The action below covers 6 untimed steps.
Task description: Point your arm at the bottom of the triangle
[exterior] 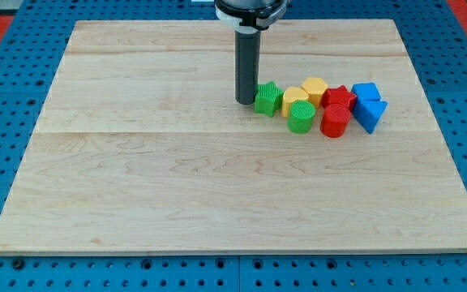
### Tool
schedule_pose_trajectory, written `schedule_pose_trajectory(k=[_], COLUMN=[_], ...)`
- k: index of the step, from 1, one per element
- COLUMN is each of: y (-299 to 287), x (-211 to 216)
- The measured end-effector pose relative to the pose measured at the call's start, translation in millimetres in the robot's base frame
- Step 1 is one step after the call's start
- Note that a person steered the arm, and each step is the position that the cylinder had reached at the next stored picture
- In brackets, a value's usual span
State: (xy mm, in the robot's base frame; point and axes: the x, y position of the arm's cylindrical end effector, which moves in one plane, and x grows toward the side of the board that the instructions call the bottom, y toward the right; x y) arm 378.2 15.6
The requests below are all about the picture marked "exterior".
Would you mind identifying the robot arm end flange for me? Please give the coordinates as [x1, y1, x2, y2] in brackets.
[214, 0, 289, 34]

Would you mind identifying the blue triangle block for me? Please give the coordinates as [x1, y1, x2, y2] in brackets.
[353, 100, 388, 134]

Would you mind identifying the green star block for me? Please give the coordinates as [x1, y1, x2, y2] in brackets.
[254, 81, 284, 117]

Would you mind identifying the green cylinder block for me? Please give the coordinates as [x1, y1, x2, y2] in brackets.
[287, 101, 316, 134]

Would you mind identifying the yellow heart block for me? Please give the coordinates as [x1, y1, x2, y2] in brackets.
[281, 86, 309, 118]

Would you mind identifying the light wooden board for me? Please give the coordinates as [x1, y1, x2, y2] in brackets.
[0, 19, 467, 256]

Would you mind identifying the yellow hexagon block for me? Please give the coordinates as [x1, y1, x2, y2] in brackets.
[302, 77, 328, 109]

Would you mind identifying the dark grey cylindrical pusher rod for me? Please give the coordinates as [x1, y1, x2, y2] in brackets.
[234, 31, 260, 105]

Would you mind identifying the red cylinder block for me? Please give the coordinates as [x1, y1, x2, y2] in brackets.
[320, 104, 351, 138]

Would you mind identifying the red star block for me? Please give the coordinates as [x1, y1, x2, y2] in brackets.
[320, 85, 358, 111]

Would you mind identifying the blue cube block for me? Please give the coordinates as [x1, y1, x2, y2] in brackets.
[351, 83, 381, 101]

